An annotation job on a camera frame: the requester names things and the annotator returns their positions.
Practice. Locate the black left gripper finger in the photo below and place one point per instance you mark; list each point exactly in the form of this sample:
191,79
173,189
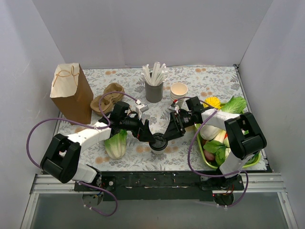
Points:
146,137
146,129

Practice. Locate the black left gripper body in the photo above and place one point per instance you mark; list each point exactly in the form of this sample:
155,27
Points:
138,129

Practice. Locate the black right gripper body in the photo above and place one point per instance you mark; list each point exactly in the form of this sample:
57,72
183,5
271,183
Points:
175,125

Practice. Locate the black coffee cup lid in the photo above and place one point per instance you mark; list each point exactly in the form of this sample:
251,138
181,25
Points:
160,141

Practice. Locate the white paper coffee cup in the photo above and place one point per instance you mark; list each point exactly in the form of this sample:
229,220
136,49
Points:
158,150

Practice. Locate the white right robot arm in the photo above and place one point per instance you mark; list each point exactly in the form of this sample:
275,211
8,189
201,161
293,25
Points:
244,134

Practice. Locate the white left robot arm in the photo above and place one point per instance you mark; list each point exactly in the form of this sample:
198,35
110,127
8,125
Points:
61,159

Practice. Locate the floral table mat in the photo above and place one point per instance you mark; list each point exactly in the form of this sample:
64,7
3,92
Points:
201,81

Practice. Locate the brown pulp cup carrier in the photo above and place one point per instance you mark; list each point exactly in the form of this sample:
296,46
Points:
108,101

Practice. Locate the green white napa cabbage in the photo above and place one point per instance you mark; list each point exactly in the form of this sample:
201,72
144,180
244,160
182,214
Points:
209,132

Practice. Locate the yellow napa cabbage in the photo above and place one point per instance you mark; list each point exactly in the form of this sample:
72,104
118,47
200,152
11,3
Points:
212,101

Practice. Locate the stack of paper cups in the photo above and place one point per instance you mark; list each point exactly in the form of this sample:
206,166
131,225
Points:
177,91

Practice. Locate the grey straw holder cup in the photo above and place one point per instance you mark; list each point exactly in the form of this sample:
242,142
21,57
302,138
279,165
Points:
154,94

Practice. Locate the green leafy vegetable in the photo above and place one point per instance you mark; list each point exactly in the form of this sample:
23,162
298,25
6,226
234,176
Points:
236,105

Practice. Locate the purple red onion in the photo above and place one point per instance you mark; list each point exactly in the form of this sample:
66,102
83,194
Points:
209,156

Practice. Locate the white wrapped straw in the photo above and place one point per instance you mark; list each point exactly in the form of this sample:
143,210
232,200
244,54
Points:
161,74
155,72
146,74

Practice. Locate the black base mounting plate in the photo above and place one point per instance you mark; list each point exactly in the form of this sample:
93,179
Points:
148,185

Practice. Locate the brown paper bag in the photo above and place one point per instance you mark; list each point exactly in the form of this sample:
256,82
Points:
71,93

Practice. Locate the green vegetable tray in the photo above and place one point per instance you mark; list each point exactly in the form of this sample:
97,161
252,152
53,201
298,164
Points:
205,155

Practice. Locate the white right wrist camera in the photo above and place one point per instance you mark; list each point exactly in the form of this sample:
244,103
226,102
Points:
175,106

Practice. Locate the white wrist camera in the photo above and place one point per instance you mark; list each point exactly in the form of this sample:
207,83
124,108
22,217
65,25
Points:
175,106
140,109

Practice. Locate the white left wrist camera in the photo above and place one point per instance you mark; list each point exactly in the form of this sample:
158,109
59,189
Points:
140,109

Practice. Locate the aluminium frame rail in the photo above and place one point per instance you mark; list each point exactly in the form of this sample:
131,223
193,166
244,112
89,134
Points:
258,183

